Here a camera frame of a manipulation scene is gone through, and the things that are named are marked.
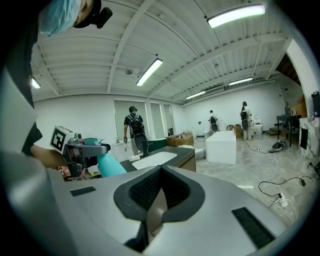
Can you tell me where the black head strap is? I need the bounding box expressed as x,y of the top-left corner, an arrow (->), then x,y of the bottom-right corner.
73,0 -> 103,29

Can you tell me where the black cable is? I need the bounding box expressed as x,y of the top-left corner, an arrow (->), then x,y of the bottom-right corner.
257,174 -> 314,210

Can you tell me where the white cable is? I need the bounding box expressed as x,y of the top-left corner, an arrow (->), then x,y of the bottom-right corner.
259,149 -> 298,222

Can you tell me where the white power strip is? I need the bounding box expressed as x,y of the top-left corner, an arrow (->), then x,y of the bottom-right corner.
278,192 -> 289,208

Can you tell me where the dark vanity counter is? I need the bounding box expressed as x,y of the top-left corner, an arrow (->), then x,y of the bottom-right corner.
119,146 -> 197,173

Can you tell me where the window blind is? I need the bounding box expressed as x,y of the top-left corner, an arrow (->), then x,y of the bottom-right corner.
163,104 -> 174,136
113,99 -> 148,144
149,102 -> 165,140

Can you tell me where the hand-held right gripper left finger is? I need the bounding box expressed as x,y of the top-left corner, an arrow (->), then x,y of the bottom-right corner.
47,164 -> 163,256

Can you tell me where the dark green bathtub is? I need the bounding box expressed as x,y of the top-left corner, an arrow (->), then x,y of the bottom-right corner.
147,137 -> 168,153

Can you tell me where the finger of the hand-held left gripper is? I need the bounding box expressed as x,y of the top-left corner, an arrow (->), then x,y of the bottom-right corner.
74,143 -> 111,158

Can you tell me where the teal spray bottle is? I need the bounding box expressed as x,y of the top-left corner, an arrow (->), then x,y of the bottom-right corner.
84,137 -> 128,179

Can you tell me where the black head camera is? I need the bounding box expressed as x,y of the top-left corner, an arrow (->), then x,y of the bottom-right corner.
93,6 -> 113,29

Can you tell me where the blue face mask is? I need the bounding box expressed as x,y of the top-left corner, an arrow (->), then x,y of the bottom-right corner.
38,0 -> 82,38

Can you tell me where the person's left forearm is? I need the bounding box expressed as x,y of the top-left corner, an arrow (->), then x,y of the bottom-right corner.
30,144 -> 68,169

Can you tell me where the person's black and white shirt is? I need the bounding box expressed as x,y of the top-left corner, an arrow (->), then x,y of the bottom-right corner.
0,23 -> 43,156

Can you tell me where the white cabinet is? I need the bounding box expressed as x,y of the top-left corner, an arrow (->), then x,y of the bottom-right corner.
111,141 -> 136,163

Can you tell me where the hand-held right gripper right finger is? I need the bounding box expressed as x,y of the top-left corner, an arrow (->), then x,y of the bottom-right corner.
149,164 -> 288,256

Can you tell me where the black faucet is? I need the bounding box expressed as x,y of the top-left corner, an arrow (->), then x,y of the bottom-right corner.
140,140 -> 154,158

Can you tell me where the black wall screen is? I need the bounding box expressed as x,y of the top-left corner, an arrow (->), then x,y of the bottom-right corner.
311,91 -> 320,116

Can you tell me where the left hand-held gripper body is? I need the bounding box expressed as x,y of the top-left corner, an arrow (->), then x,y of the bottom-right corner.
49,125 -> 87,180

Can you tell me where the black table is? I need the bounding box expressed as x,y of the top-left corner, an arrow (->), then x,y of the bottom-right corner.
276,114 -> 302,148

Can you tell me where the white rectangular bathtub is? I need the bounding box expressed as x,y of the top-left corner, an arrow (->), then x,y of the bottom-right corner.
205,130 -> 237,165

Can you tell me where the marble counter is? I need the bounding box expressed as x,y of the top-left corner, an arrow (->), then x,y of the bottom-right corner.
299,116 -> 320,160

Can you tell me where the white sink basin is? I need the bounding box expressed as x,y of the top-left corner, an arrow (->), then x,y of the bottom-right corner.
131,151 -> 178,171

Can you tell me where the black and white floor device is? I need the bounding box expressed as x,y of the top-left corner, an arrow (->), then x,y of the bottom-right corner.
271,140 -> 288,153

